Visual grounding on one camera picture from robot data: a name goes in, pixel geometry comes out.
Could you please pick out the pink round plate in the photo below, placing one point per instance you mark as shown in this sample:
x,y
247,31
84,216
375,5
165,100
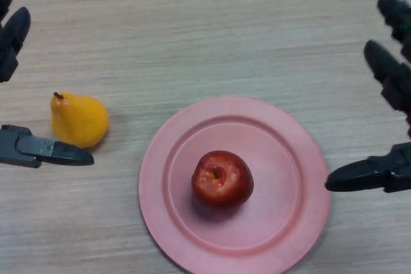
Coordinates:
x,y
234,190

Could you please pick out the yellow pear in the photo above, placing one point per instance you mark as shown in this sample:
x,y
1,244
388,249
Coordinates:
x,y
80,120

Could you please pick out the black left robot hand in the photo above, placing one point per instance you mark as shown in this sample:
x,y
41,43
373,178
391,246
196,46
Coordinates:
x,y
41,150

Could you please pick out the red apple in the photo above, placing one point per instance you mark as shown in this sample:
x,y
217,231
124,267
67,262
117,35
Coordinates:
x,y
222,179

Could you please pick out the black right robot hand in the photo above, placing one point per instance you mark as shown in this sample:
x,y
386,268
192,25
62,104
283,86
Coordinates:
x,y
391,68

